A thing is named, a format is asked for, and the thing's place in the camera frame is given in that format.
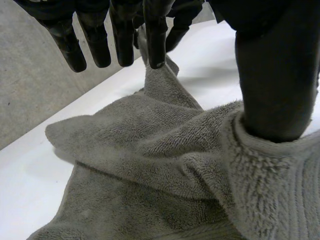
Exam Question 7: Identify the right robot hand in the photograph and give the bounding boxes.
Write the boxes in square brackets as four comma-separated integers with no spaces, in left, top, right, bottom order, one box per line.
[164,2,204,53]

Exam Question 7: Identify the grey towel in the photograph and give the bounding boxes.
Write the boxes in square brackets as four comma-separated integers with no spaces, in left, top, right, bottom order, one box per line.
[26,23,320,240]

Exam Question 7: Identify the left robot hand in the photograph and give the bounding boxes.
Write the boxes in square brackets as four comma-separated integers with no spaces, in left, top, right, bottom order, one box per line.
[16,0,320,144]

